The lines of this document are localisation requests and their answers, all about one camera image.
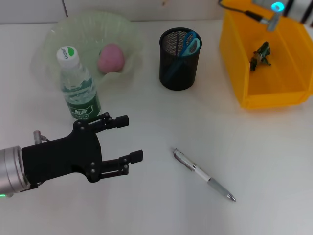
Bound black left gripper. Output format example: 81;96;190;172
21;112;144;189

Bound clear green-label water bottle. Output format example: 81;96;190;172
56;46;102;122

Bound pink peach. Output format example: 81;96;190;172
97;43;126;73

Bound silver clear ballpoint pen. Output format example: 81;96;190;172
171;146;237;203

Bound light blue scissors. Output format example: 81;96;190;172
164;31;201;82

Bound green plastic wrapper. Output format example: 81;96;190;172
249;41;272;72

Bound black mesh pen holder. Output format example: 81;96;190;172
159;27;203;92

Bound translucent green plastic fruit plate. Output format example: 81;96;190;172
31;9;145;92

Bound yellow plastic bin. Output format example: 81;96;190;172
219;0;313;110

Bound left gripper connector cable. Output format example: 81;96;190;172
33;130;51;145

